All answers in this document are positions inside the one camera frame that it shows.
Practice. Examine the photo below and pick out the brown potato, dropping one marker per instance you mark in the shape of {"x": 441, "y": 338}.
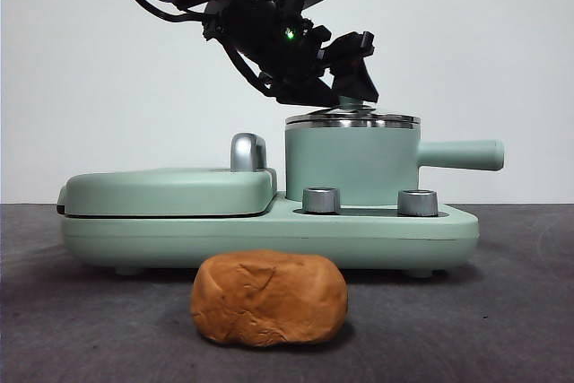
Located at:
{"x": 269, "y": 302}

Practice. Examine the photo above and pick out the silver control knob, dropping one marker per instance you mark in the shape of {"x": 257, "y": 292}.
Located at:
{"x": 417, "y": 203}
{"x": 320, "y": 201}

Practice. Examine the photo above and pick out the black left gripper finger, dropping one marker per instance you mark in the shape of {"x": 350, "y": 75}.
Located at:
{"x": 309, "y": 93}
{"x": 359, "y": 82}

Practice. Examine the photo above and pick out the glass lid with green knob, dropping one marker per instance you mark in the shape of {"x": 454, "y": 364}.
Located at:
{"x": 359, "y": 122}

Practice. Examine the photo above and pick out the green breakfast machine base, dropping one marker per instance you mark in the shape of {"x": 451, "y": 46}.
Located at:
{"x": 269, "y": 244}

